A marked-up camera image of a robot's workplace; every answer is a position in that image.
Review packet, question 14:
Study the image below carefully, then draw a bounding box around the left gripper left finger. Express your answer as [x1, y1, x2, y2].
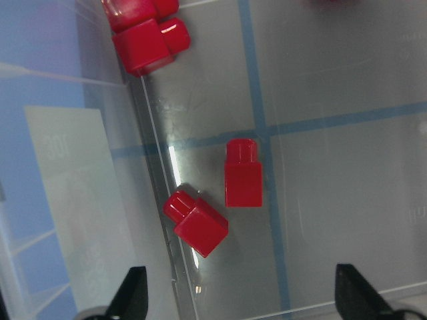
[105, 266, 149, 320]

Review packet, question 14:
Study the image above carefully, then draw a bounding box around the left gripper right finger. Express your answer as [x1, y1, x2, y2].
[335, 263, 396, 320]

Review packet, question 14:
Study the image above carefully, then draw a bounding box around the red block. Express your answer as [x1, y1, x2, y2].
[224, 139, 263, 207]
[112, 18, 191, 77]
[163, 190, 229, 258]

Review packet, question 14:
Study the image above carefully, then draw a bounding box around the clear plastic storage box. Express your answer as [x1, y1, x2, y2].
[0, 0, 427, 320]

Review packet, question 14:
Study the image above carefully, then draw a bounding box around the blue plastic tray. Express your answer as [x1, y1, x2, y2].
[1, 1, 117, 319]

